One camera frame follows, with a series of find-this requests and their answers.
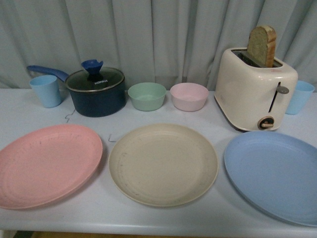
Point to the light blue cup left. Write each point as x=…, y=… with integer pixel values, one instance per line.
x=47, y=90

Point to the bread slice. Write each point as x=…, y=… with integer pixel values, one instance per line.
x=261, y=45

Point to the blue plate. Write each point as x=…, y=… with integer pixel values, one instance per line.
x=276, y=173

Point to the pink bowl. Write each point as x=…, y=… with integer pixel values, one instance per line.
x=189, y=97

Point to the green bowl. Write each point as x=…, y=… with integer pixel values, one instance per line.
x=147, y=96

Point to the light blue cup right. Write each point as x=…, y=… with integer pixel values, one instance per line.
x=302, y=93

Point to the grey curtain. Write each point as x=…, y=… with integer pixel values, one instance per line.
x=163, y=41

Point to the beige plate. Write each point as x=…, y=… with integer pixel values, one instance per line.
x=163, y=165

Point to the light blue cup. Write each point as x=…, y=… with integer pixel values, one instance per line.
x=302, y=93
x=47, y=90

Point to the dark blue saucepan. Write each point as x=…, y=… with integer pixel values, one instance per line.
x=90, y=104

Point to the pink plate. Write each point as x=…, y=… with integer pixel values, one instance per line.
x=47, y=165

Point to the cream toaster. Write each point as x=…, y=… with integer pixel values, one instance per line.
x=253, y=97

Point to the glass pot lid blue knob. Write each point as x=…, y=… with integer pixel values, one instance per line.
x=94, y=77

